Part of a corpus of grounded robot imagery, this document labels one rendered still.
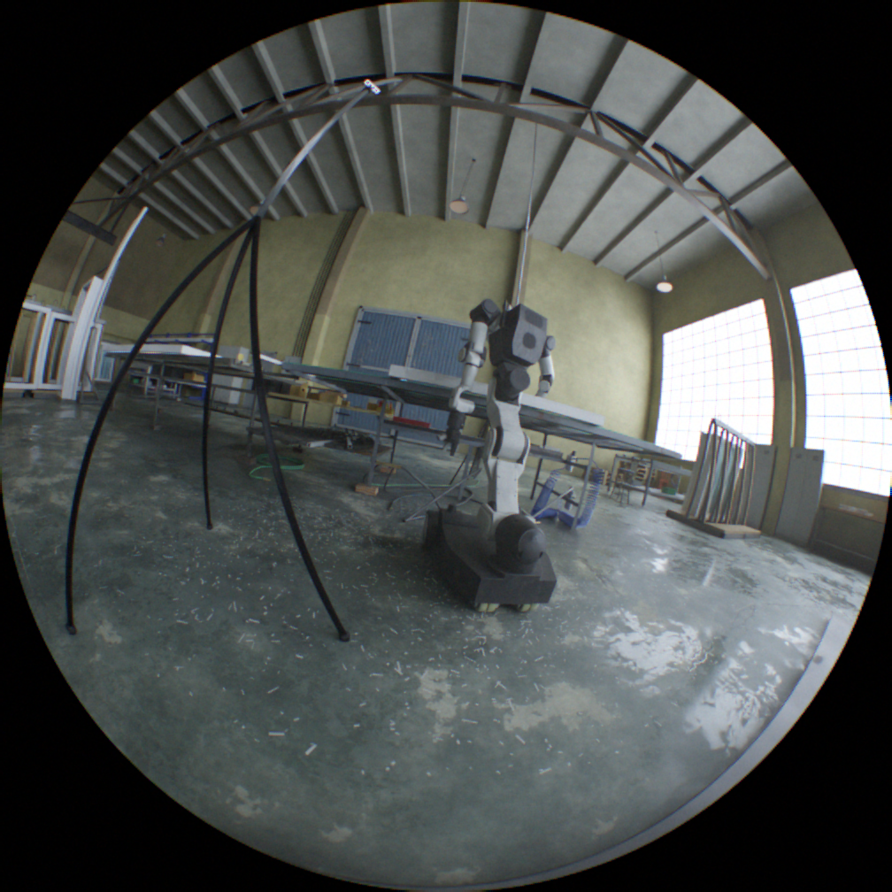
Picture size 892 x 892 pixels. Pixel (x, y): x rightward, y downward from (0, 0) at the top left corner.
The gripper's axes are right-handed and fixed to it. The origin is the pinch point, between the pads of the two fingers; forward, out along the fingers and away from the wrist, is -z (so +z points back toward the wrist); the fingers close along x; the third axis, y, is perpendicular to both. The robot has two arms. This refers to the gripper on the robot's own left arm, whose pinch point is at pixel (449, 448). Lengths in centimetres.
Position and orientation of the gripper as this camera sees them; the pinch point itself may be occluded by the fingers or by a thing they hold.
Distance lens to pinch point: 141.9
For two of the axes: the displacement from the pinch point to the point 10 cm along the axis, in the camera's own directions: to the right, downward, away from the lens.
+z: 2.6, -9.6, -1.1
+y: -8.9, -2.0, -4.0
